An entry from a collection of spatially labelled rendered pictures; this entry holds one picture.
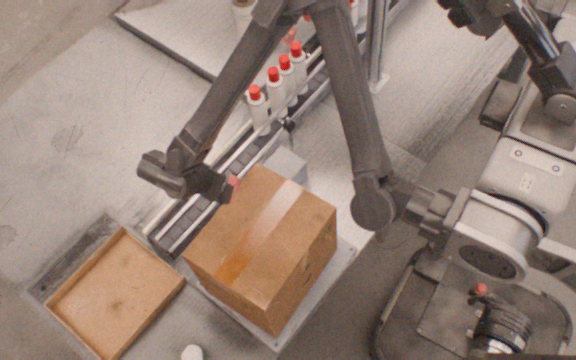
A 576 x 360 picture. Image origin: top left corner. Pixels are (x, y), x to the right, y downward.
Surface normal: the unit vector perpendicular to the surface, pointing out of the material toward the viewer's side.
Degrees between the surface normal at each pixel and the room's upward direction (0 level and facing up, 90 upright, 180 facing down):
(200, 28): 0
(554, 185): 0
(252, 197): 0
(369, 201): 51
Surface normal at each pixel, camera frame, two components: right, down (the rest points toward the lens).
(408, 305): -0.08, -0.48
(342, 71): -0.40, 0.28
